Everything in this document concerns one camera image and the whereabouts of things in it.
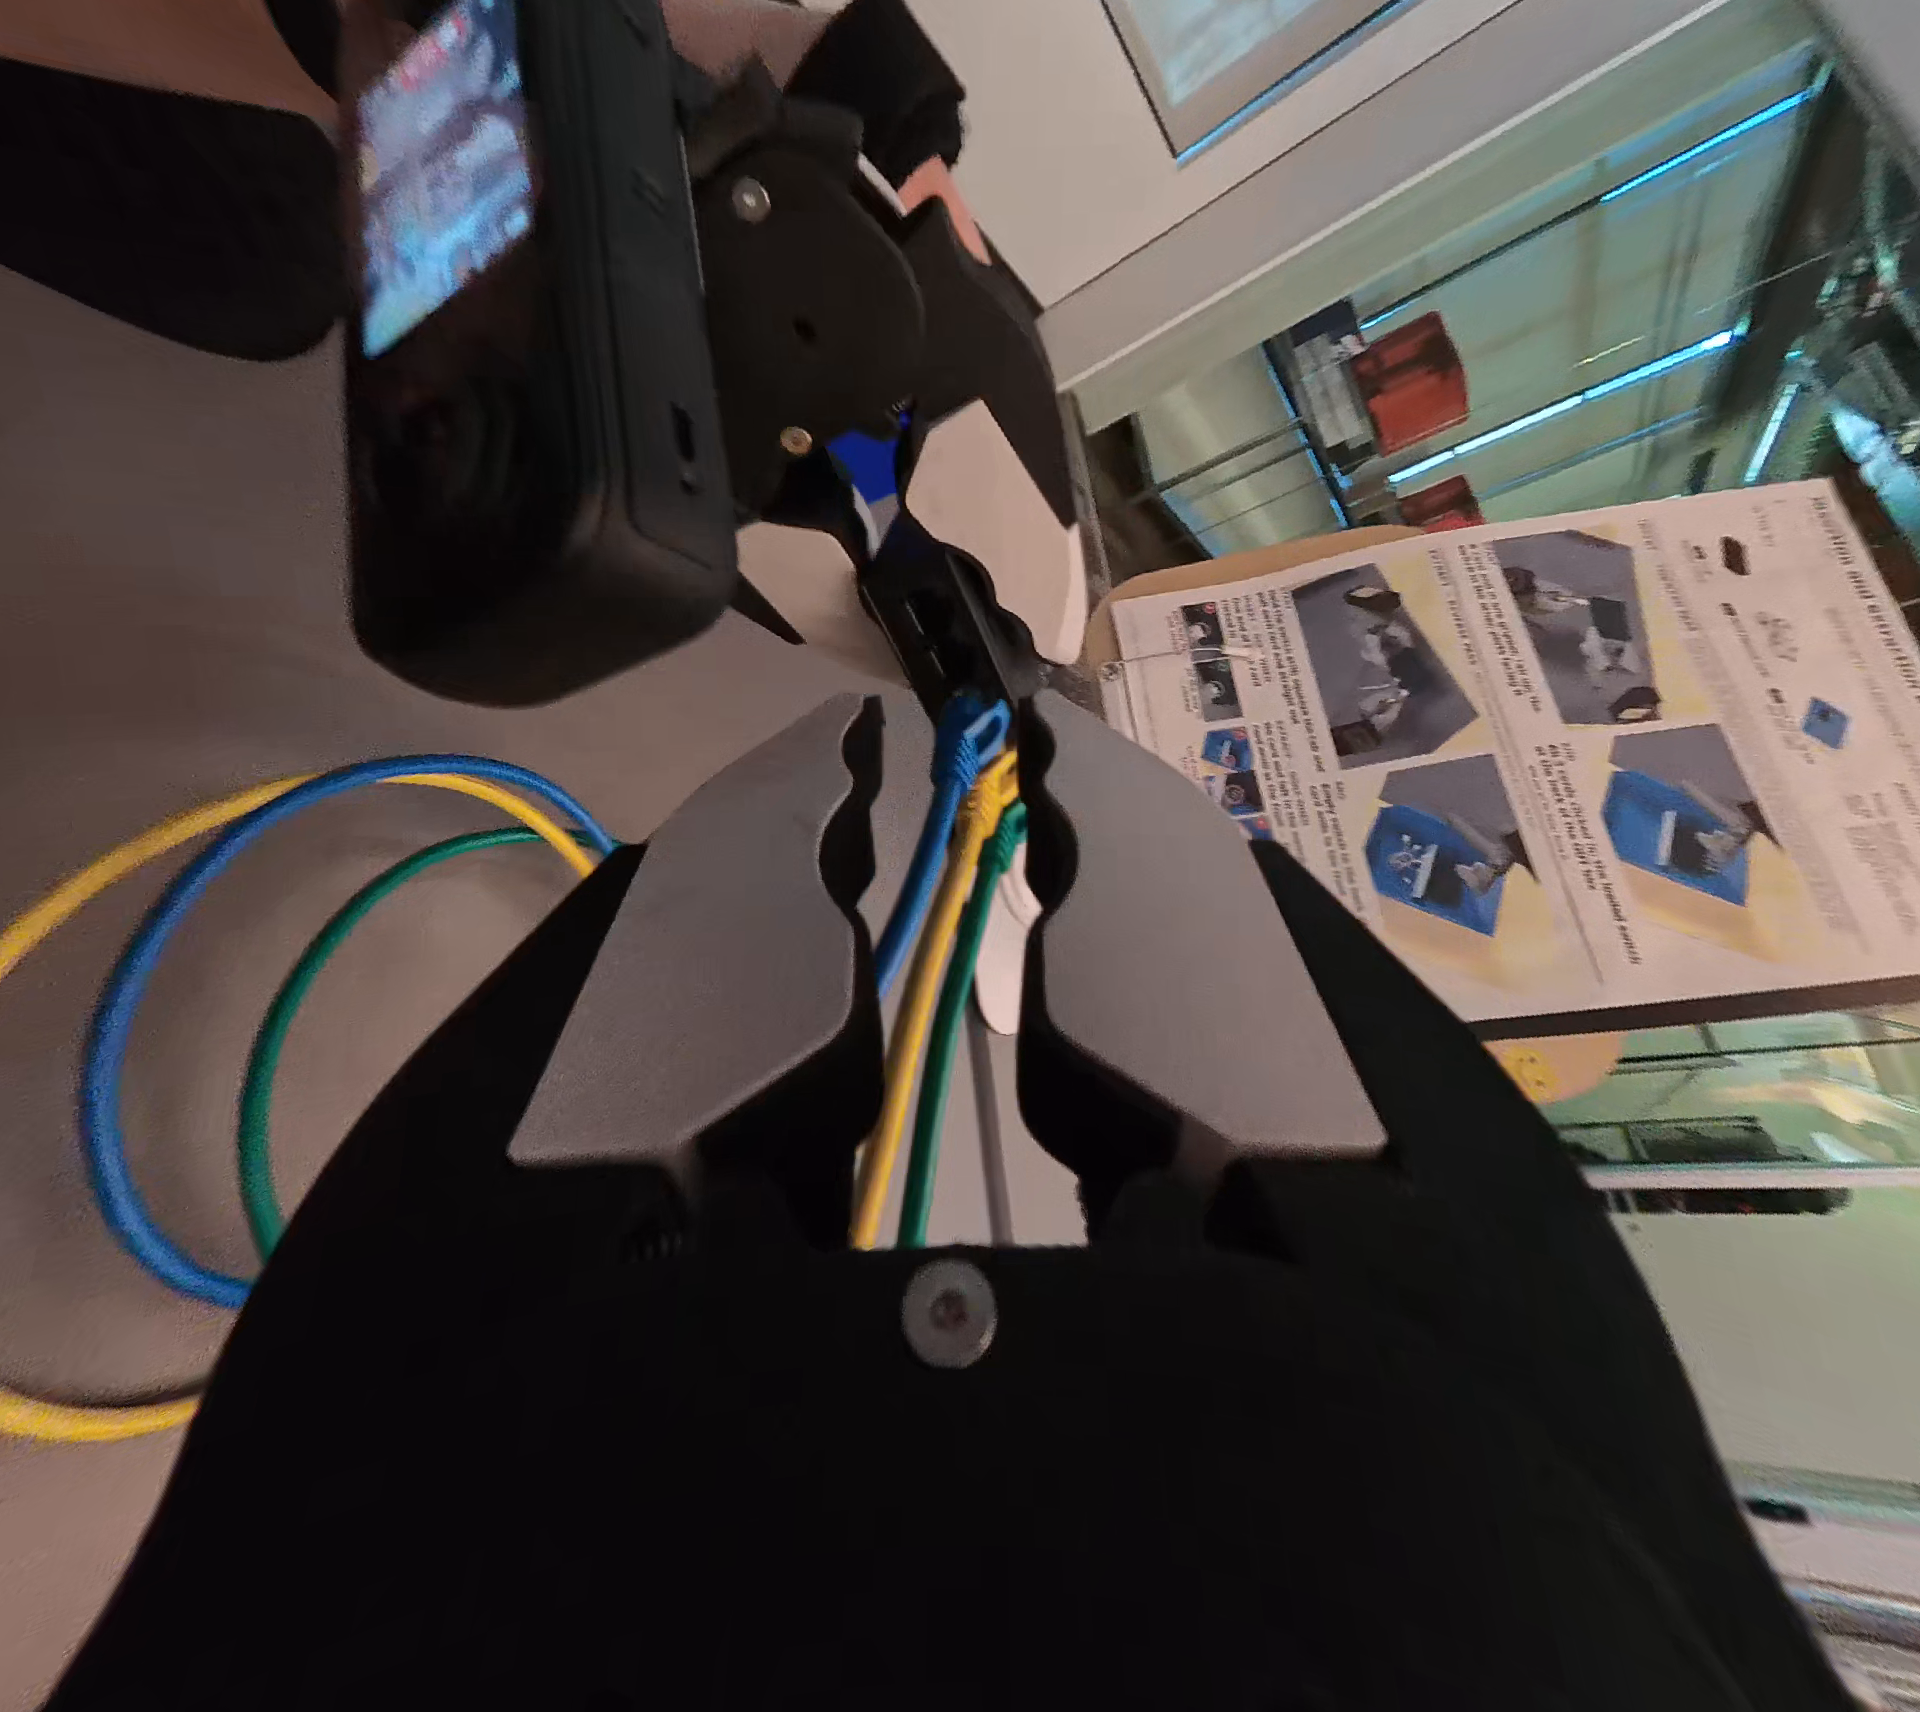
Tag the red storage case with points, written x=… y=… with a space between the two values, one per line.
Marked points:
x=1447 y=502
x=1419 y=385

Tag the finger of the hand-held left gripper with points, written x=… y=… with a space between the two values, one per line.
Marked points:
x=1005 y=512
x=801 y=580

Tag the black ethernet switch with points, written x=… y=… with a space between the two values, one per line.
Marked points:
x=939 y=632

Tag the white stand base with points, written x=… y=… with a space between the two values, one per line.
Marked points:
x=1001 y=979

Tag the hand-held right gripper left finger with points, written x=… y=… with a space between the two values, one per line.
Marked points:
x=689 y=991

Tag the printed instruction poster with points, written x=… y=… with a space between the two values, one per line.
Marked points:
x=1499 y=767

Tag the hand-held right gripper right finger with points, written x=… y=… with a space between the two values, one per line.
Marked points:
x=1200 y=991

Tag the instruction sheet on stand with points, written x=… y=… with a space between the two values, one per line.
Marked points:
x=1244 y=565

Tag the yellow smiley sticker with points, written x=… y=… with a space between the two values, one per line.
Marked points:
x=1530 y=1069

